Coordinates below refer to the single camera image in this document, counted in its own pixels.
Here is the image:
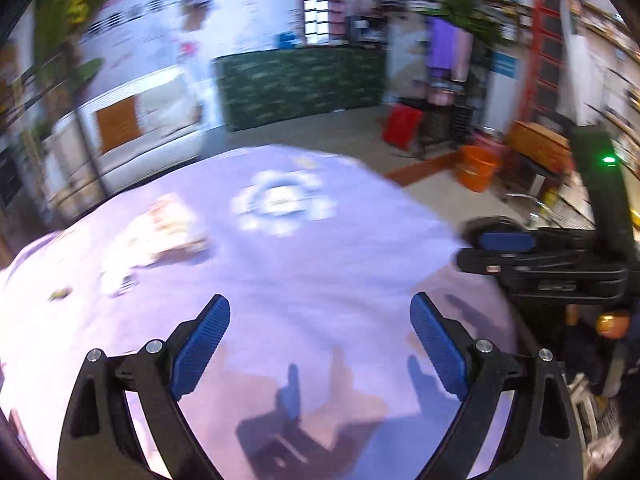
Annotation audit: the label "red window frame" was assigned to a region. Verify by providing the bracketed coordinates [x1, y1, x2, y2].
[301, 0, 349, 47]

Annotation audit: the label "pink towel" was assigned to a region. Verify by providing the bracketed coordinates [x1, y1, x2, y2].
[452, 30, 474, 84]

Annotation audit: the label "purple towel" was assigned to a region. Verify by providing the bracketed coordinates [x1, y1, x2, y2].
[429, 19, 459, 82]

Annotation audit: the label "white plastic chair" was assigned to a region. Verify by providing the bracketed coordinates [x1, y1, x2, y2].
[566, 372, 609, 442]

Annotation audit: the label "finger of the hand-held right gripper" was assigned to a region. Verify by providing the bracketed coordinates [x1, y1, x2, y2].
[476, 230, 593, 253]
[456, 247, 593, 275]

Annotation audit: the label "stocked wall shelves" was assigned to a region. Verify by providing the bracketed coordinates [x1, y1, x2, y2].
[565, 0, 640, 187]

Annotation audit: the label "large green leafy plant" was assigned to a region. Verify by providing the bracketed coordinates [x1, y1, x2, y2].
[417, 0, 507, 52]

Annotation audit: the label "orange plastic bucket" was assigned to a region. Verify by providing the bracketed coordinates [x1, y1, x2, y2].
[454, 145, 503, 193]

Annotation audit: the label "red ladder shelf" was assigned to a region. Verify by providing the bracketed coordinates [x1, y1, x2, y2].
[517, 0, 564, 127]

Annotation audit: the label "red plastic container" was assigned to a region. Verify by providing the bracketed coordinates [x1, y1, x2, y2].
[382, 103, 425, 150]

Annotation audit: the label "small blue wall sign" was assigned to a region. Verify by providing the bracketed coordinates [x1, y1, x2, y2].
[491, 51, 519, 79]

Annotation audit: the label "tall banana plant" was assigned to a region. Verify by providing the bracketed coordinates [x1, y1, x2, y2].
[29, 0, 127, 127]

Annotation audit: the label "black metal rack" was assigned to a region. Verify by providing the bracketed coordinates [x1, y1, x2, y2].
[419, 84, 482, 159]

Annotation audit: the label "large white wall poster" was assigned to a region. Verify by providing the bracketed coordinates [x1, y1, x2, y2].
[75, 0, 307, 127]

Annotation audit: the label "green patterned counter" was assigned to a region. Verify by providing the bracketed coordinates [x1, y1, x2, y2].
[212, 45, 387, 134]

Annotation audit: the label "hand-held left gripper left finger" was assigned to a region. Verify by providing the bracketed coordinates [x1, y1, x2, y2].
[57, 294, 232, 480]

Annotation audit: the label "pink bucket with metal basin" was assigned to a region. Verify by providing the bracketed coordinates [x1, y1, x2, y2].
[471, 126, 507, 157]

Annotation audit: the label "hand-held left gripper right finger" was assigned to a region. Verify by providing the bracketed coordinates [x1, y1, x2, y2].
[409, 291, 586, 480]

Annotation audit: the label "person's right hand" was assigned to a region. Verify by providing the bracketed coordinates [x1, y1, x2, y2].
[564, 304, 637, 357]

